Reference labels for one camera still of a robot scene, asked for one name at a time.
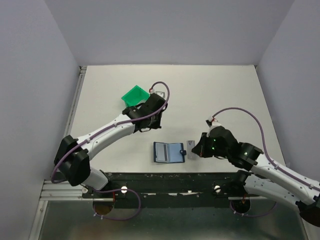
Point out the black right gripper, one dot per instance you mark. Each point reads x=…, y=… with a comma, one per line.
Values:
x=200, y=148

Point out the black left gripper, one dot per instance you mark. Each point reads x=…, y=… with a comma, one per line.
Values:
x=157, y=125

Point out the silver card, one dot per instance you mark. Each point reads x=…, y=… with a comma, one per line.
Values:
x=190, y=144

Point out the grey striped credit card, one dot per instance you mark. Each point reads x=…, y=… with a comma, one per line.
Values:
x=161, y=153

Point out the green plastic bin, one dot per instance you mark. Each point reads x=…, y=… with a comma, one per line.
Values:
x=135, y=96

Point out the blue leather card holder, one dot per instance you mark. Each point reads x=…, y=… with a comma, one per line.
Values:
x=176, y=152

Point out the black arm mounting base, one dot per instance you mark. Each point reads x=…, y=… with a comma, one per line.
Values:
x=174, y=190

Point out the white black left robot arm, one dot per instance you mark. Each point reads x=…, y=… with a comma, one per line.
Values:
x=73, y=156

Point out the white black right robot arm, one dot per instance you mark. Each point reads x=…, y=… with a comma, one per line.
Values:
x=263, y=176

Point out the aluminium table edge rail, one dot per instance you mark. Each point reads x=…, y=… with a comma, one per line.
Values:
x=75, y=100

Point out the aluminium front frame rail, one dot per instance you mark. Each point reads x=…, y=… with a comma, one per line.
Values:
x=52, y=192

